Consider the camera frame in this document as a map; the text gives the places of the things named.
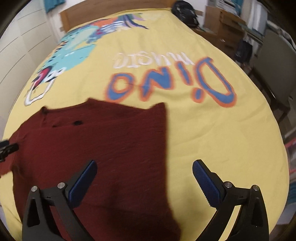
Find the yellow dino print bedspread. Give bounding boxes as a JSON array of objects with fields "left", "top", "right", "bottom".
[{"left": 1, "top": 9, "right": 289, "bottom": 240}]

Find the grey chair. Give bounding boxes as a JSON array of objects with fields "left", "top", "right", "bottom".
[{"left": 248, "top": 30, "right": 295, "bottom": 123}]

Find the wooden drawer cabinet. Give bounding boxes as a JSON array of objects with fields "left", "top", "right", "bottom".
[{"left": 194, "top": 6, "right": 246, "bottom": 59}]

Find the black backpack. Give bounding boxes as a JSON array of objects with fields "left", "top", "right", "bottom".
[{"left": 171, "top": 1, "right": 199, "bottom": 28}]

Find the wooden headboard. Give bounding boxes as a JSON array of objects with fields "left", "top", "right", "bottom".
[{"left": 60, "top": 0, "right": 174, "bottom": 32}]

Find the dark shopping bag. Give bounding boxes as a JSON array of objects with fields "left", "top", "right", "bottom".
[{"left": 234, "top": 39, "right": 253, "bottom": 64}]

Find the dark red knit sweater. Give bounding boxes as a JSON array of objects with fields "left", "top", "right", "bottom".
[{"left": 1, "top": 99, "right": 181, "bottom": 240}]

